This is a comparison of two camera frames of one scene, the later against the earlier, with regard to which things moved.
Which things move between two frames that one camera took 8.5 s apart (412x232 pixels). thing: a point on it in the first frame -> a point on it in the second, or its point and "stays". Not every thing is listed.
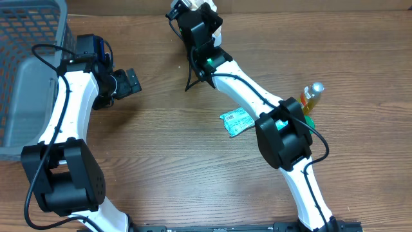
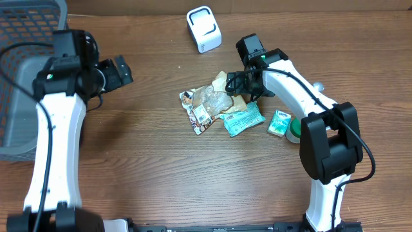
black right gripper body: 212,22 -> 246,86
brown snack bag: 217,35 -> 203,105
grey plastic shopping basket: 28,85 stays
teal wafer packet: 237,121 stays
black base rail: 333,227 stays
